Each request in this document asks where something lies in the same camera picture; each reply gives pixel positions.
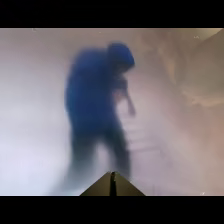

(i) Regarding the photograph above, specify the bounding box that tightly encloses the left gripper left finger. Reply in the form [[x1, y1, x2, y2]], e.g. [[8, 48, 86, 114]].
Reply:
[[79, 171, 113, 197]]

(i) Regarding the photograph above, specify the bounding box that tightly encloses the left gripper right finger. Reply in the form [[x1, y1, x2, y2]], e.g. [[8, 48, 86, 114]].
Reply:
[[113, 171, 146, 197]]

